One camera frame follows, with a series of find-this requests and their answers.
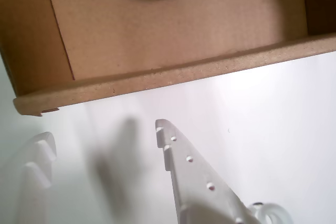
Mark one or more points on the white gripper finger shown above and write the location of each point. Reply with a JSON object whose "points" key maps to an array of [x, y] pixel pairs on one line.
{"points": [[34, 176], [191, 182]]}

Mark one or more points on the brown cardboard box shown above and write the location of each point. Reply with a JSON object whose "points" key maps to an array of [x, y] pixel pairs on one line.
{"points": [[170, 37]]}

